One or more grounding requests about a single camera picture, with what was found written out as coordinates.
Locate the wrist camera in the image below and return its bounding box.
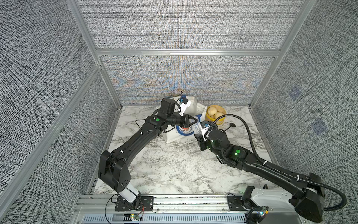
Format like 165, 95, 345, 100
200, 120, 211, 139
180, 96, 191, 116

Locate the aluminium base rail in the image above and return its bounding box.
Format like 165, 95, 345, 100
73, 194, 308, 224

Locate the black spoon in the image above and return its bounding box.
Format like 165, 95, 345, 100
224, 123, 236, 132

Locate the yellow bowl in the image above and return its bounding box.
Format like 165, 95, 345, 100
205, 105, 227, 121

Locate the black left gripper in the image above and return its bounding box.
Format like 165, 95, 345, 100
166, 113, 198, 128

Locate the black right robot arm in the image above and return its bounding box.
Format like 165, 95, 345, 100
194, 130, 325, 223

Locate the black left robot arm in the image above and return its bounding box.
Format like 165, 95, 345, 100
98, 98, 198, 209

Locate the blue compass clear case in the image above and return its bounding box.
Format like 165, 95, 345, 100
193, 122, 203, 136

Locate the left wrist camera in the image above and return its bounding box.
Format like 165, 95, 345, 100
180, 96, 191, 116

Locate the black corrugated cable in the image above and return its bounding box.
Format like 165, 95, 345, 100
208, 114, 347, 211

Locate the white Doraemon canvas bag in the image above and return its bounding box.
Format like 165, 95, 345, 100
162, 95, 208, 144

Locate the beige bun left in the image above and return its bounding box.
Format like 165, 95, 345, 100
207, 106, 218, 116

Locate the beige bun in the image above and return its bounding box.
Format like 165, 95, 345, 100
207, 106, 218, 116
214, 111, 224, 119

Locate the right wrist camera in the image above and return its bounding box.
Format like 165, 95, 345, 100
200, 120, 211, 139

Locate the beige bun right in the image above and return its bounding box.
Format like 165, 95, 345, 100
214, 111, 224, 119

